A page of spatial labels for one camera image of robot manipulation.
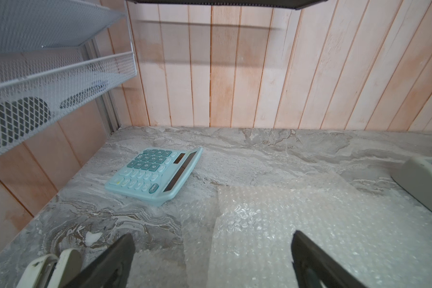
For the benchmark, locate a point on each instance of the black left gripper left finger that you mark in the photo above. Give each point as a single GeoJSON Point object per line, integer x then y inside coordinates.
{"type": "Point", "coordinates": [111, 269]}

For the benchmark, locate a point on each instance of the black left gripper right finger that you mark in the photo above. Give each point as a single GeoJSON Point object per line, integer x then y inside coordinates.
{"type": "Point", "coordinates": [314, 268]}

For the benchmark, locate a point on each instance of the clear bubble wrap sheet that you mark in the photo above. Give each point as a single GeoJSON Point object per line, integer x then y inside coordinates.
{"type": "Point", "coordinates": [241, 237]}

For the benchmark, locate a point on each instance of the light blue desk calculator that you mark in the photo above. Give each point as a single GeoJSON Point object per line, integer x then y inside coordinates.
{"type": "Point", "coordinates": [155, 175]}

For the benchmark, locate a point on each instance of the white mesh wall shelf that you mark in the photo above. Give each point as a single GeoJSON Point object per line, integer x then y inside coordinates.
{"type": "Point", "coordinates": [44, 74]}

